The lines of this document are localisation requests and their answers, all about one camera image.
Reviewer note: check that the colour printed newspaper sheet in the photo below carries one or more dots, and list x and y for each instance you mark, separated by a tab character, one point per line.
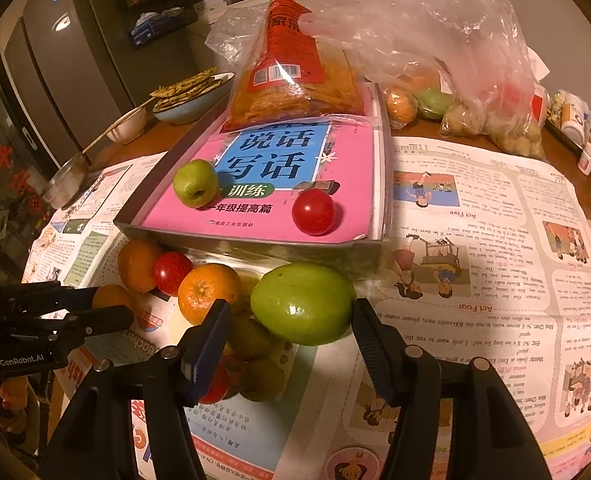
285	435
90	240
500	260

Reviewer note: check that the bagged orange mandarin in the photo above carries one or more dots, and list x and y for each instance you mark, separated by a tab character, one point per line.
399	106
423	80

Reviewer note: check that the small green jujube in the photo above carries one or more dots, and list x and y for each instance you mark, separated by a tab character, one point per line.
248	335
260	380

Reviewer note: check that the clear plastic bag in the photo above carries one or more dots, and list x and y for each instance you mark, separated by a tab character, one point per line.
425	20

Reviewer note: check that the grey refrigerator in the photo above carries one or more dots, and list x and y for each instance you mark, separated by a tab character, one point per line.
50	60

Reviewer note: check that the small white medicine bottle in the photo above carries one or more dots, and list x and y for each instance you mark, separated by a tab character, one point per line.
588	157

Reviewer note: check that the stack of flat pancakes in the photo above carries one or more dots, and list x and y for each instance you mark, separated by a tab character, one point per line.
185	87

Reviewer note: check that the grey shallow cardboard box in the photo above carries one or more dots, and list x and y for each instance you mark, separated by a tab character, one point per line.
275	258

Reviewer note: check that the red white snack package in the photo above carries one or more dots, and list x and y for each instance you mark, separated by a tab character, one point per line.
514	96

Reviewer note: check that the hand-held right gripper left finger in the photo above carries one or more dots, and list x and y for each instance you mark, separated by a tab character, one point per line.
210	347

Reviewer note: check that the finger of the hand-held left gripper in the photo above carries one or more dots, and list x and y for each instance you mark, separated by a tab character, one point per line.
100	322
60	296

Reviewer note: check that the white bottle orange label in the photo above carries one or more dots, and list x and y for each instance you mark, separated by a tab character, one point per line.
573	120

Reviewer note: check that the large green jujube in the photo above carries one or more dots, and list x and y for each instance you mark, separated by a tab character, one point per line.
303	302

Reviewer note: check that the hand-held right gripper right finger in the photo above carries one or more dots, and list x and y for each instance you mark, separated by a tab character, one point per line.
375	355

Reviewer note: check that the pink exercise book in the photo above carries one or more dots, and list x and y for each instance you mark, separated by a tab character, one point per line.
355	170

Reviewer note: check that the red paper decoration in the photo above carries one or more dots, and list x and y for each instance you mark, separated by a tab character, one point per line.
5	155

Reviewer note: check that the blue box package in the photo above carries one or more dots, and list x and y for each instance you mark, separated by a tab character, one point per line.
148	30

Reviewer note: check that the white bowl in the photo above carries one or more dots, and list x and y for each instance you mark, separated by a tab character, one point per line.
125	127

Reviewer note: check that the blue bowl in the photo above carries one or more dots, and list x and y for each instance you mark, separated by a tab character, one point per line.
190	110

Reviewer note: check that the bagged green fruit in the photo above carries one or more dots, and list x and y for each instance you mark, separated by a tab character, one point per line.
434	102

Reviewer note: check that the bag of small brown fruits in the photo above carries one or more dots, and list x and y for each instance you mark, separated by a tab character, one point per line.
495	132

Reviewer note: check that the orange snack bag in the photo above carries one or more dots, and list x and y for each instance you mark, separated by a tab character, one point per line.
295	95

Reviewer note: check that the metal bowl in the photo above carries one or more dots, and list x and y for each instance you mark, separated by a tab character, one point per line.
65	182

